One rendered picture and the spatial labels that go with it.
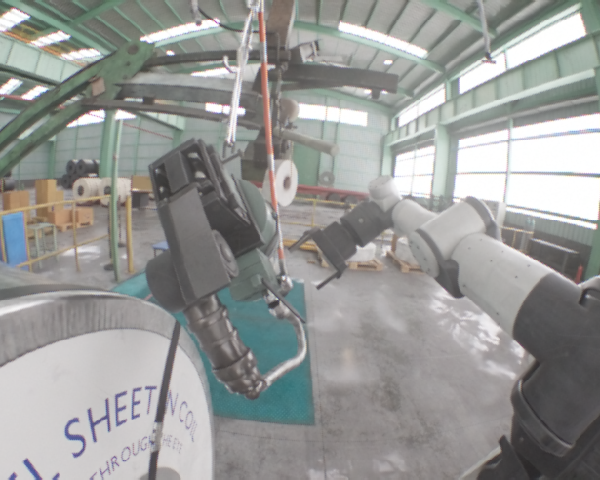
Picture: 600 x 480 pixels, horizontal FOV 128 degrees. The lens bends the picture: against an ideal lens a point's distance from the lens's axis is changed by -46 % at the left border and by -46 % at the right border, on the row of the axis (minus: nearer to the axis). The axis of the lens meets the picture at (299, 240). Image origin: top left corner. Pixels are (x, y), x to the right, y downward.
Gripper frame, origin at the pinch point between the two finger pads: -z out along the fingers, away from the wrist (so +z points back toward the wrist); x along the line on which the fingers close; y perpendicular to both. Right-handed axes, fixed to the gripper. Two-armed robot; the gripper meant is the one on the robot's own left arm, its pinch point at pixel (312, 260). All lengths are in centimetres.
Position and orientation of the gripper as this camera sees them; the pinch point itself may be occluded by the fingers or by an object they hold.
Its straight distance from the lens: 60.7
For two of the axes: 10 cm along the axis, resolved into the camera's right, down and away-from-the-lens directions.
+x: 5.8, 7.7, -2.7
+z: 8.0, -5.9, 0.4
